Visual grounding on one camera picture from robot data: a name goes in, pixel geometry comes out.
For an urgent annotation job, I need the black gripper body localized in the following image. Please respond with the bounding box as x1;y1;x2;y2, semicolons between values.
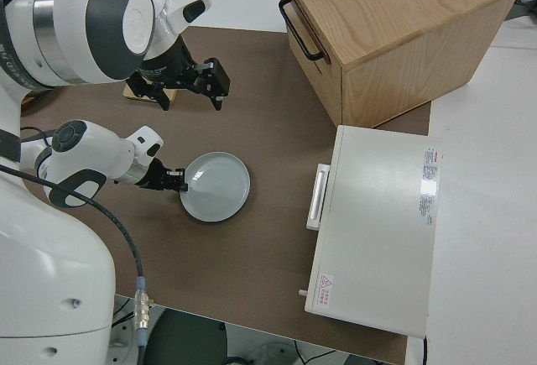
137;158;180;192
127;36;232;100

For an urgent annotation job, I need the gray round plate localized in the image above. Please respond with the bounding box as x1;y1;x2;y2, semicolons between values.
180;151;252;223

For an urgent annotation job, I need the small wooden block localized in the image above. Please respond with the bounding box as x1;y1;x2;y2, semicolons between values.
123;82;177;104

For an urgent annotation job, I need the brown table mat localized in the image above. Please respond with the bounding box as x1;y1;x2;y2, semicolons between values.
18;24;433;365

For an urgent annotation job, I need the wooden drawer box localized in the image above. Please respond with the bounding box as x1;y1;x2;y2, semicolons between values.
272;0;523;128

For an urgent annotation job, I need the white toaster oven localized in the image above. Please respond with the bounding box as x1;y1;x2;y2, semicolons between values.
296;124;444;339

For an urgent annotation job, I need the black drawer handle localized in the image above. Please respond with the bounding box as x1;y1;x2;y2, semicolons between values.
278;0;332;64

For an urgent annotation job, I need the black cable with metal connector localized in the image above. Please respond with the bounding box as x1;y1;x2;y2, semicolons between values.
0;163;157;365

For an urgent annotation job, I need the white oven door handle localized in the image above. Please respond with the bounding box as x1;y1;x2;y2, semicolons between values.
305;163;331;232

